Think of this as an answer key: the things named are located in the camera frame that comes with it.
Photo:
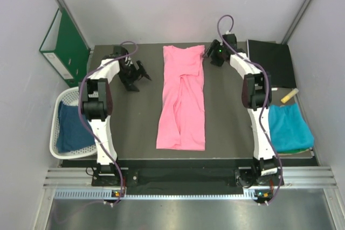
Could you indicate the green lever arch binder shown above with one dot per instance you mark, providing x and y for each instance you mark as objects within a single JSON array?
[{"x": 64, "y": 48}]

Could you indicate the green folded towel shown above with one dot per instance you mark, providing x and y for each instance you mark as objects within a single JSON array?
[{"x": 292, "y": 152}]

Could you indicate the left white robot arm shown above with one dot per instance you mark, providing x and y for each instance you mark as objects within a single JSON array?
[{"x": 95, "y": 107}]

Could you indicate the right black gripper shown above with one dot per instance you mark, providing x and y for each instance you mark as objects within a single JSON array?
[{"x": 215, "y": 45}]

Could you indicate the pink towel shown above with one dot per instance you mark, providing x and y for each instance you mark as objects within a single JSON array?
[{"x": 182, "y": 122}]

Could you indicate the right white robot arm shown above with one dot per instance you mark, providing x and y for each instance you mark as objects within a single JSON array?
[{"x": 256, "y": 97}]

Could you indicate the turquoise folded towel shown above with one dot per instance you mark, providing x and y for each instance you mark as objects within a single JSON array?
[{"x": 288, "y": 129}]

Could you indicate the white perforated plastic basket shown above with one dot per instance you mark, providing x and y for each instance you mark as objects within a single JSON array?
[{"x": 68, "y": 97}]

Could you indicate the dark blue towel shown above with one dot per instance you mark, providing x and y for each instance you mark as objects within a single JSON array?
[{"x": 73, "y": 135}]

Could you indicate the aluminium extrusion rail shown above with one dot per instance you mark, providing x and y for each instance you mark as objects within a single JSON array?
[{"x": 294, "y": 177}]

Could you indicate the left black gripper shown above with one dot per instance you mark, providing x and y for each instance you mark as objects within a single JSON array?
[{"x": 129, "y": 82}]

